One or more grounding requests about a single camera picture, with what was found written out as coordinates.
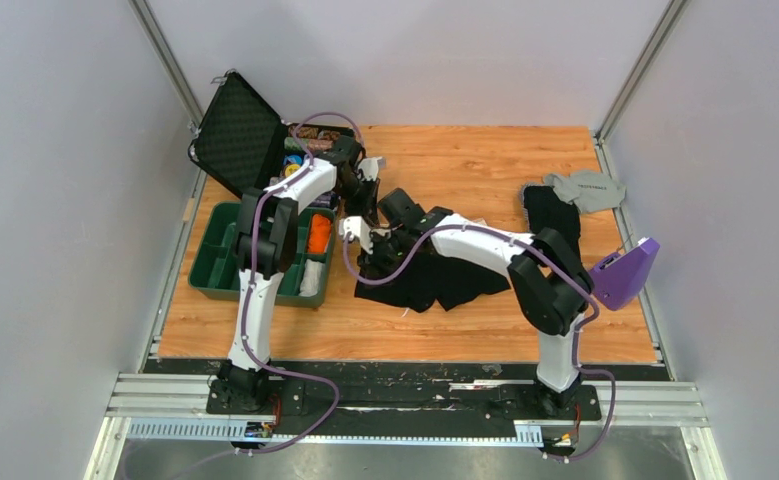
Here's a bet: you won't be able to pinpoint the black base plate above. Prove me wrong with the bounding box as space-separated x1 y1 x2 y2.
203 360 671 439

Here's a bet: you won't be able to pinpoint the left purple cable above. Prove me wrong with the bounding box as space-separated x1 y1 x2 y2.
118 111 366 458

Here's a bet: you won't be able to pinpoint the aluminium frame rails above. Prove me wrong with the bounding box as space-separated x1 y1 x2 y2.
85 364 726 479

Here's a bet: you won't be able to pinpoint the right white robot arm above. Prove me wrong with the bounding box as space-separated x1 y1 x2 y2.
340 188 599 418

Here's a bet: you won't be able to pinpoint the black underwear white waistband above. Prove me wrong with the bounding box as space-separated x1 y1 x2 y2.
354 253 511 313

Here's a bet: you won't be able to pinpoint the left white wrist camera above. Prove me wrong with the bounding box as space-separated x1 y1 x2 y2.
356 156 386 182

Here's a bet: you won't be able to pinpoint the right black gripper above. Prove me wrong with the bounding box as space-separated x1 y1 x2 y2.
357 226 412 288

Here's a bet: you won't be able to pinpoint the purple cable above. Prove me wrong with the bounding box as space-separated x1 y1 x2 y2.
118 111 366 458
341 223 618 462

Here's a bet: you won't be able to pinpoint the orange object in tray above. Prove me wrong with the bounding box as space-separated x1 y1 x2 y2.
307 213 333 255

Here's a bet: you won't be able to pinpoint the green compartment tray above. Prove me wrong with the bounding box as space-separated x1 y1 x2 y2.
188 202 336 308

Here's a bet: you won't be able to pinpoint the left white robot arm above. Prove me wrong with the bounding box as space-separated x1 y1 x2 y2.
213 136 385 413

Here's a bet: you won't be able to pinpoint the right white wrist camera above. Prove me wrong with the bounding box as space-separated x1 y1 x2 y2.
338 216 391 254

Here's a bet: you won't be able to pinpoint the purple plastic object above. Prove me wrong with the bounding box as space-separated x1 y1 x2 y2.
589 237 660 311

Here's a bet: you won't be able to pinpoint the black poker chip case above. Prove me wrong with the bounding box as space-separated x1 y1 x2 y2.
189 70 365 198

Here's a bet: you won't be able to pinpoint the yellow poker chip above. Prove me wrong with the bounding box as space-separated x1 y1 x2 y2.
284 163 301 179

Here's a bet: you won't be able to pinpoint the white object in tray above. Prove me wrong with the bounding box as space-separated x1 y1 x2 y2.
299 259 324 297

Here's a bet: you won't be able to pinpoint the upper poker chip row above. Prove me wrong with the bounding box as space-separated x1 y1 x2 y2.
284 136 334 154

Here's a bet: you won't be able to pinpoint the grey garment on table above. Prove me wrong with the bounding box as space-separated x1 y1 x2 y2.
543 170 626 214

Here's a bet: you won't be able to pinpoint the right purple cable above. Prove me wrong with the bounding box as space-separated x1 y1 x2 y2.
341 223 618 462

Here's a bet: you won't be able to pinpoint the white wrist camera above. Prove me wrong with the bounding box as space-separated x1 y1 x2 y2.
356 156 386 182
338 216 391 254

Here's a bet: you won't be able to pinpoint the black garment on table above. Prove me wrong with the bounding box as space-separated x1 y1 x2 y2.
519 184 581 257

